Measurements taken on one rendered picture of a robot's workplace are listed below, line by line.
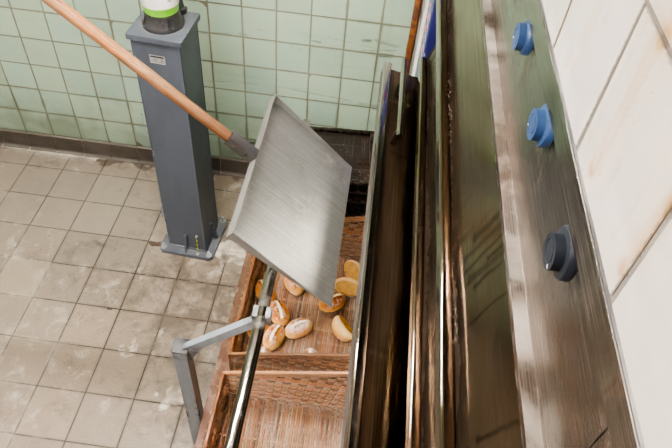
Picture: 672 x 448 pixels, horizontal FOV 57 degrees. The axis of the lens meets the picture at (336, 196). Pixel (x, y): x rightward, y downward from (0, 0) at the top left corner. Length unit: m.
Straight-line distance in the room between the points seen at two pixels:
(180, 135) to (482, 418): 2.03
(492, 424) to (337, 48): 2.32
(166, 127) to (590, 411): 2.24
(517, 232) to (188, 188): 2.18
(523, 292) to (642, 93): 0.31
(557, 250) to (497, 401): 0.25
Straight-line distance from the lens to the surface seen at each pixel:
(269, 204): 1.67
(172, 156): 2.69
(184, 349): 1.73
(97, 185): 3.54
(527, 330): 0.68
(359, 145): 2.33
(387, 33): 2.82
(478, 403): 0.78
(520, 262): 0.73
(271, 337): 2.10
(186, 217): 2.96
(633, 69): 0.49
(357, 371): 1.14
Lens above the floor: 2.45
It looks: 46 degrees down
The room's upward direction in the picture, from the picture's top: 6 degrees clockwise
